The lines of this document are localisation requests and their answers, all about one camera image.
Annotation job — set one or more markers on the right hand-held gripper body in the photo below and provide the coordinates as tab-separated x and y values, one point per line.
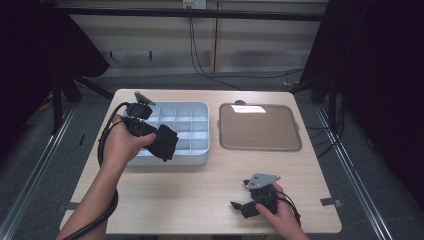
263	196

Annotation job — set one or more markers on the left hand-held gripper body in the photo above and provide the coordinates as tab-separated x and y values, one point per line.
140	113

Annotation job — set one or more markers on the black sock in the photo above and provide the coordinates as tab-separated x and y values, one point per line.
163	141

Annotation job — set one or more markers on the grey divided storage box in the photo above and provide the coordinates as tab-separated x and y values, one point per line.
190	126

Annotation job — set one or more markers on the person's right hand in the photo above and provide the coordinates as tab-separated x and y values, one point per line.
281	216

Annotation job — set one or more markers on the person's left hand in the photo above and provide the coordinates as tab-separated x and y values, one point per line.
121	143

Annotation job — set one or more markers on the brown flat tray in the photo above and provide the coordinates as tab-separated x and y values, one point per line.
258	128

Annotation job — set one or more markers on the grey tape strip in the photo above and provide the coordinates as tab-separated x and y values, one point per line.
330	201
66	206

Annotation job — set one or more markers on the black stand legs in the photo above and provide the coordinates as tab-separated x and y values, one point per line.
66	90

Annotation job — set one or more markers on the black horizontal bar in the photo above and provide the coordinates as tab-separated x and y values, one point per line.
186	14

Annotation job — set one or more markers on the black curtain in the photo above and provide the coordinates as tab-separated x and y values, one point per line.
380	83
30	60

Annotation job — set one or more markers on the metal floor rail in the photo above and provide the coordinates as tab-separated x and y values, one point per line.
353	173
36	166

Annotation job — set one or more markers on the white wall socket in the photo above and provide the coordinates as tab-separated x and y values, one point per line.
194	4

